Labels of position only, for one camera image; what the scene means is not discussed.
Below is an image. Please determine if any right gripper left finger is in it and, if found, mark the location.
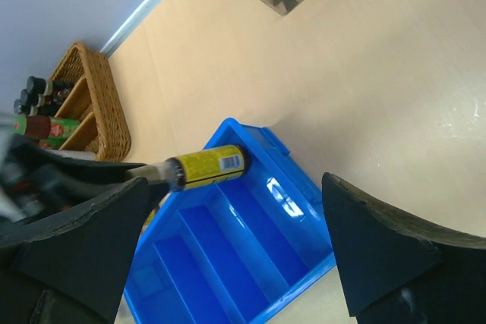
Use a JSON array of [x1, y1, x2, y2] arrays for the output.
[[1, 178, 149, 323]]

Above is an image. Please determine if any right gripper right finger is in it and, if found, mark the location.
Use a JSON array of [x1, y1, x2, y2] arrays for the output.
[[322, 173, 485, 323]]

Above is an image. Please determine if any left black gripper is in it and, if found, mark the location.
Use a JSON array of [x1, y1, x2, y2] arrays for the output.
[[1, 113, 142, 241]]

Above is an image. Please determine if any yellow label bottle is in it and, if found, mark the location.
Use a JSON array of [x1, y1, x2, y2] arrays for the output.
[[127, 144, 251, 192]]

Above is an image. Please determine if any wicker divided basket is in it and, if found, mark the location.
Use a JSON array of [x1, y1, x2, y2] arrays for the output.
[[52, 42, 131, 162]]

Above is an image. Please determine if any dark sauce bottle black cap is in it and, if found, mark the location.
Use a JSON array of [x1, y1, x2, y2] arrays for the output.
[[27, 76, 74, 96]]

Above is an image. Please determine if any blue divided plastic bin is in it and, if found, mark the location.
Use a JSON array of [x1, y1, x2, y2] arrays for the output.
[[125, 118, 336, 323]]

